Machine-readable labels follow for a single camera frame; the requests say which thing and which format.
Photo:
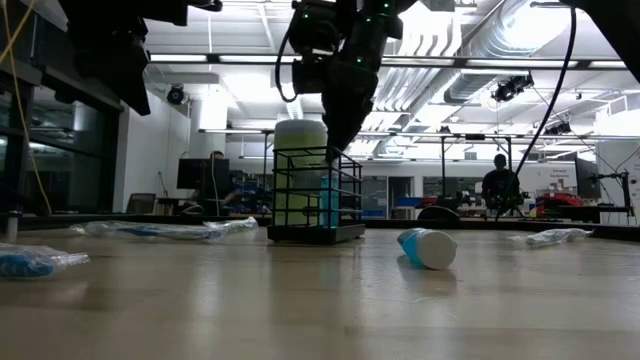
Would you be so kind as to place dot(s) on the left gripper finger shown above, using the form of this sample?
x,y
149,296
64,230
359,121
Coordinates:
x,y
120,70

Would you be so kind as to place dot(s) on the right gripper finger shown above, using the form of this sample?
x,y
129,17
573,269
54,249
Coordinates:
x,y
345,125

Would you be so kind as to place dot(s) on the blue mouthwash bottle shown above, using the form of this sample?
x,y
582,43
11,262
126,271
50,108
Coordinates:
x,y
329,205
435,250

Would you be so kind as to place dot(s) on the blue toothbrush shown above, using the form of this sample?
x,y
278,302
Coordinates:
x,y
25,265
150,231

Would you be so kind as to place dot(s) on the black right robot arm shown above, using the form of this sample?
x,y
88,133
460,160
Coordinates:
x,y
615,30

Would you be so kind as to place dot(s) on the green wipes canister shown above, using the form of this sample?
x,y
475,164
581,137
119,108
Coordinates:
x,y
300,135

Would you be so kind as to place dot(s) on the long ceiling light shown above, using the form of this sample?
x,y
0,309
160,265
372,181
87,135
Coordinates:
x,y
520,63
177,58

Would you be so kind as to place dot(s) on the blue storage bin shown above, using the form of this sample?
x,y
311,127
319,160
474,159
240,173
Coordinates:
x,y
407,202

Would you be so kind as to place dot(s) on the person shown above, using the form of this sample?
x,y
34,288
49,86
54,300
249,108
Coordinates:
x,y
500,182
216,155

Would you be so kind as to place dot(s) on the black computer monitor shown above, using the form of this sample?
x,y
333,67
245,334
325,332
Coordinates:
x,y
200,174

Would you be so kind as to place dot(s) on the black office chair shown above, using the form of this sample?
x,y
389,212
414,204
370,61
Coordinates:
x,y
141,203

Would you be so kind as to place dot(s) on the black stage light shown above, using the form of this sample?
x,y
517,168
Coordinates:
x,y
512,87
559,129

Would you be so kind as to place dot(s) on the dark flat monitor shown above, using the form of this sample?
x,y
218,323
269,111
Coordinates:
x,y
586,177

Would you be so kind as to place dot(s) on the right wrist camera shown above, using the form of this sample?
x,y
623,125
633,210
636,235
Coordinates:
x,y
307,77

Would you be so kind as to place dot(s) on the black ceiling camera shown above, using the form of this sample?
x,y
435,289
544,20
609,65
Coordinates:
x,y
176,95

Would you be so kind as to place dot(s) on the black metal stand frame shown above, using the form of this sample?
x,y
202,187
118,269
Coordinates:
x,y
475,136

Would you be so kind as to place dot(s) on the silver ceiling duct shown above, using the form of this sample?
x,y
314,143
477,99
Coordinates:
x,y
500,50

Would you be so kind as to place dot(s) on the black aluminium table frame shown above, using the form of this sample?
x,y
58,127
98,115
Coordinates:
x,y
475,225

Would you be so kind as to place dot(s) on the white cylindrical post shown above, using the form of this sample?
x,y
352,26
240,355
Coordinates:
x,y
12,227

